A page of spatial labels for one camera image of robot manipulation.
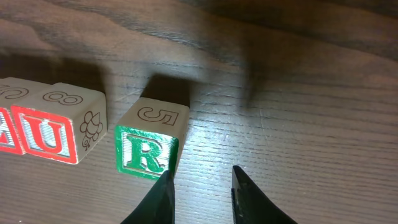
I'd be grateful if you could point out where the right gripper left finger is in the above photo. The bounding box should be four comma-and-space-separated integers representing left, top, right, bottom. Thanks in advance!
121, 170, 175, 224

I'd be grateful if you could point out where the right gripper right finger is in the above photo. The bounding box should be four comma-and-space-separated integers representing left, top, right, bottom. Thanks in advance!
231, 166, 297, 224

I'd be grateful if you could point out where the green R block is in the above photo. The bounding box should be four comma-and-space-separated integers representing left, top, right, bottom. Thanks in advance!
114, 97, 190, 180

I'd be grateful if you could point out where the red U block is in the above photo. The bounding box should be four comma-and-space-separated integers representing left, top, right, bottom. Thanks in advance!
11, 83, 107, 164

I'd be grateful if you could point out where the red E block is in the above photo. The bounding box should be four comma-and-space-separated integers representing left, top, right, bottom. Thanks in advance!
1, 77, 50, 155

